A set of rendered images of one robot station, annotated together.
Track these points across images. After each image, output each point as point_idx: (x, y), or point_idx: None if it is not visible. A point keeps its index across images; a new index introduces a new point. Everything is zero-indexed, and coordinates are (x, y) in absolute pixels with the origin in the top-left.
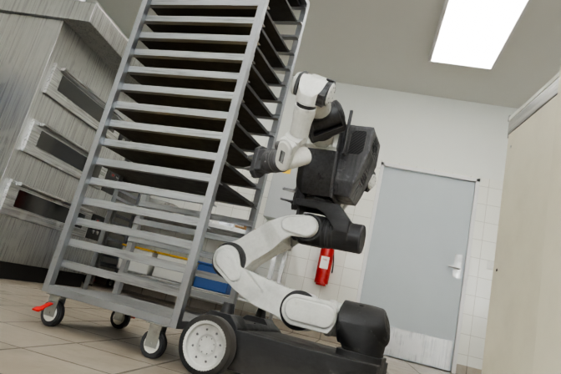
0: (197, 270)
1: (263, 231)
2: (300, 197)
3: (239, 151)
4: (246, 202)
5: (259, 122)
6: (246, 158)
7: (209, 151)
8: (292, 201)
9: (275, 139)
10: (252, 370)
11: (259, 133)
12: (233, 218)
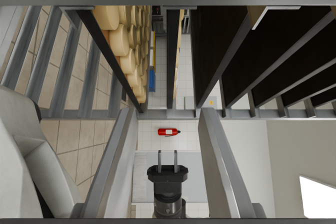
0: (48, 59)
1: (5, 189)
2: (167, 183)
3: (219, 66)
4: (133, 104)
5: (283, 91)
6: (208, 86)
7: (204, 14)
8: (158, 171)
9: (247, 119)
10: None
11: (251, 93)
12: (120, 87)
